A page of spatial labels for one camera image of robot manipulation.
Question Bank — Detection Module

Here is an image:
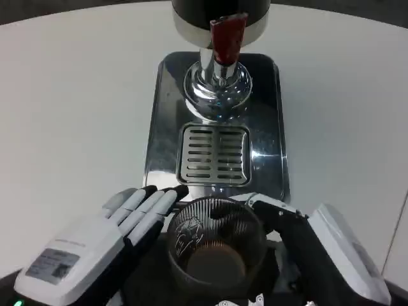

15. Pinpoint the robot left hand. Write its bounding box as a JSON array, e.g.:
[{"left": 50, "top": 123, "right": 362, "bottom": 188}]
[{"left": 13, "top": 185, "right": 190, "bottom": 306}]

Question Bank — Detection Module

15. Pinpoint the steel drip tray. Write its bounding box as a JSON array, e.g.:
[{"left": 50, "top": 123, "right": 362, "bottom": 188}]
[{"left": 143, "top": 52, "right": 291, "bottom": 207}]

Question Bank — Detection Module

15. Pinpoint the slotted steel tray grid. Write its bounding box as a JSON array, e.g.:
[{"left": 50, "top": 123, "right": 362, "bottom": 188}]
[{"left": 175, "top": 124, "right": 253, "bottom": 187}]

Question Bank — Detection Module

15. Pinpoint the black and steel drink dispenser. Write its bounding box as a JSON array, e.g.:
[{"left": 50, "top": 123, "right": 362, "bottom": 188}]
[{"left": 170, "top": 0, "right": 270, "bottom": 124}]

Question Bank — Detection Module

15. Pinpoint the red tap handle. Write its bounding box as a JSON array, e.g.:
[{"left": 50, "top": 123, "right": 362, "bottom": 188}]
[{"left": 209, "top": 11, "right": 249, "bottom": 66}]

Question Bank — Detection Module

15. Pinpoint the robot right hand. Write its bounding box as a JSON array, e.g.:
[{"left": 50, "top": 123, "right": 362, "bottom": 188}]
[{"left": 219, "top": 191, "right": 393, "bottom": 306}]

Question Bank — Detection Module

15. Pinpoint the clear ribbed glass cup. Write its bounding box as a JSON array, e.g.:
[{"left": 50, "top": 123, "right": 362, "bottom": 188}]
[{"left": 166, "top": 196, "right": 268, "bottom": 300}]

